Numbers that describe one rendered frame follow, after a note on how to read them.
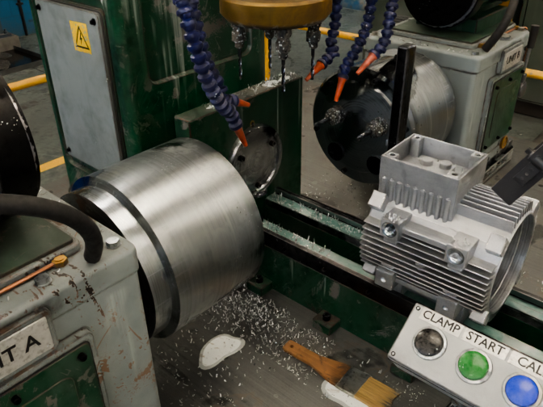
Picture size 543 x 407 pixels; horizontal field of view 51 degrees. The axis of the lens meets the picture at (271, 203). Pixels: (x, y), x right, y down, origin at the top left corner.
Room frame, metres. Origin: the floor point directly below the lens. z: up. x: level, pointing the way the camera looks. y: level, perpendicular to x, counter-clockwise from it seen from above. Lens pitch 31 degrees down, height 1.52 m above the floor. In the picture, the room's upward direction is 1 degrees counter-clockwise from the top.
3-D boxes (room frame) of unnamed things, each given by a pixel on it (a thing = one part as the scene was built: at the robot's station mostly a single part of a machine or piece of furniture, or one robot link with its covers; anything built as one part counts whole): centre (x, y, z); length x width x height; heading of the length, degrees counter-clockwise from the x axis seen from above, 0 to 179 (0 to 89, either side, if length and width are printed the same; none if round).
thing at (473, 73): (1.36, -0.44, 0.99); 0.35 x 0.31 x 0.37; 138
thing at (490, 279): (0.72, -0.27, 1.02); 0.20 x 0.19 x 0.19; 50
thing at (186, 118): (1.02, 0.08, 0.97); 0.30 x 0.11 x 0.34; 138
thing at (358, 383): (0.65, -0.10, 0.80); 0.21 x 0.05 x 0.01; 51
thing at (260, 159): (0.98, 0.03, 1.02); 0.15 x 0.02 x 0.15; 138
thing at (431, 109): (1.17, -0.26, 1.04); 0.41 x 0.25 x 0.25; 138
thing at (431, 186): (0.74, -0.24, 1.11); 0.12 x 0.11 x 0.07; 50
